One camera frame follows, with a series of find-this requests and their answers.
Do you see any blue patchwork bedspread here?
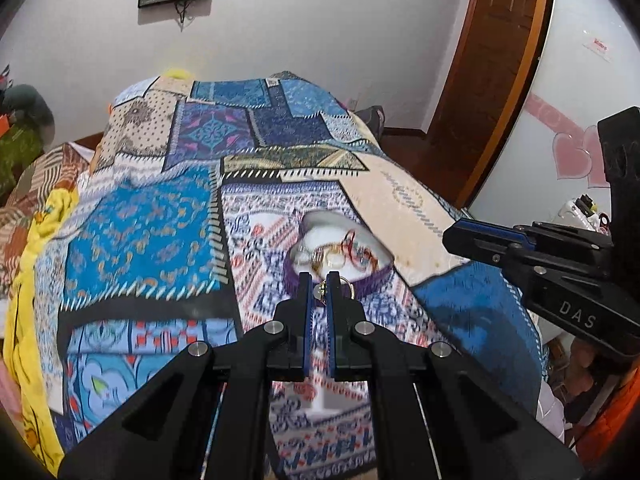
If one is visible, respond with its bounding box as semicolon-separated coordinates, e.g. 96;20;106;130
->
34;75;542;455

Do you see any dark bag on floor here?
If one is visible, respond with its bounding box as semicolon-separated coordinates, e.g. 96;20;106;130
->
356;105;386;139

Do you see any red braided bracelet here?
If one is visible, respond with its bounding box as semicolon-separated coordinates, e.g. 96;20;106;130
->
339;231;381;271

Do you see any silver ring with charm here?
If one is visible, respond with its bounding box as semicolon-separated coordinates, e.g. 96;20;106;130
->
310;271;352;306

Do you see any gold bangle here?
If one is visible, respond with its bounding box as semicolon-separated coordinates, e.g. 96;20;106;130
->
311;243;347;275

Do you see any wooden wardrobe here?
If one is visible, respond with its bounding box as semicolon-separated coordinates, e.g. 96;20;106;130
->
427;0;552;208

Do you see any purple heart-shaped tin box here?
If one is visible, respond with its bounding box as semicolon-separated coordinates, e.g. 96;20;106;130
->
283;210;394;299

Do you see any striped patterned pillow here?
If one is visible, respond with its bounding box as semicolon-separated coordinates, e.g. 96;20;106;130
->
1;143;91;296

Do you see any yellow blanket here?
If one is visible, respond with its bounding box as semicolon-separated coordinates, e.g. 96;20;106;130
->
3;188;78;474

